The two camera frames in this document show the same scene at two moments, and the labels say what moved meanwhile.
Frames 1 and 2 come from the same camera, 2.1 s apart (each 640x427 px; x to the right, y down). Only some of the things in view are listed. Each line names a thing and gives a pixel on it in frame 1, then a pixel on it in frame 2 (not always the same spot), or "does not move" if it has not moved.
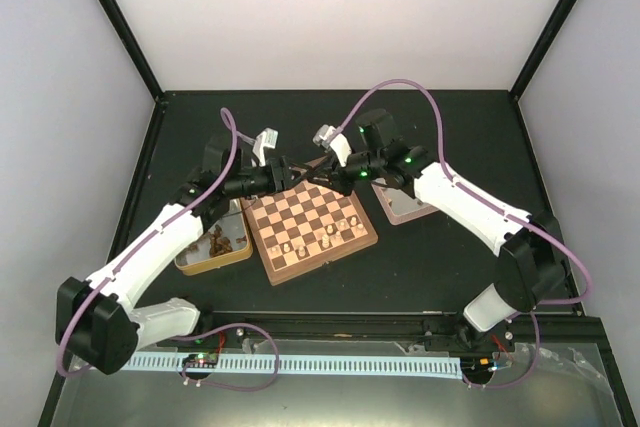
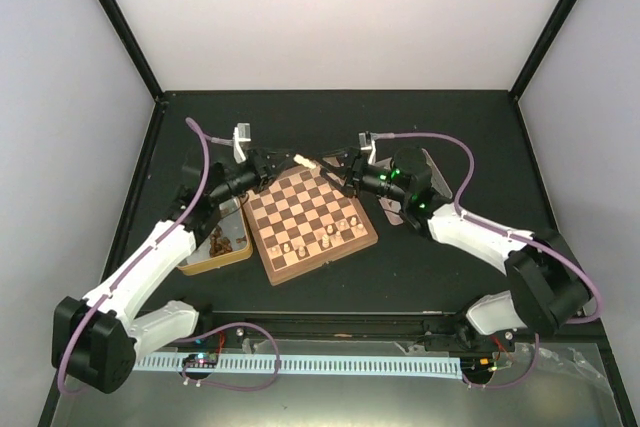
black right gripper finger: (322, 167) to (342, 157)
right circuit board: (477, 366) does not move
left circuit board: (198, 359) does not move
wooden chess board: (304, 226) does not move
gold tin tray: (226, 241) does not move
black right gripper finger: (322, 182) to (339, 180)
